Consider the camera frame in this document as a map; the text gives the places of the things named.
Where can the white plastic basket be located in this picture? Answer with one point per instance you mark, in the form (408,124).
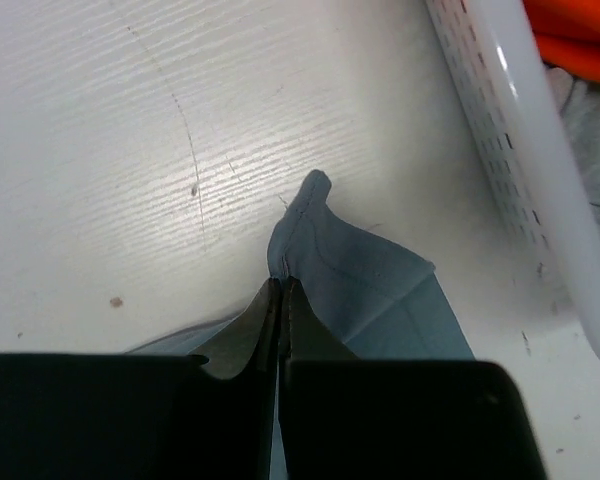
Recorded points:
(500,79)

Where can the blue-grey t-shirt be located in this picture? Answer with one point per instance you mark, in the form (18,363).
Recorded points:
(403,410)

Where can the grey cloth in basket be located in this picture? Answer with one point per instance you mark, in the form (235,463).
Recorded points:
(578,102)

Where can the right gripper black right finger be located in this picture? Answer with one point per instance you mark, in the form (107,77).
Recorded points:
(303,336)

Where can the crumpled orange t-shirt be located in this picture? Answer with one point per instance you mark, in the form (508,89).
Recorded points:
(567,34)

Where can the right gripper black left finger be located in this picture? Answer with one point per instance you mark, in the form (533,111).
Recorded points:
(228,353)

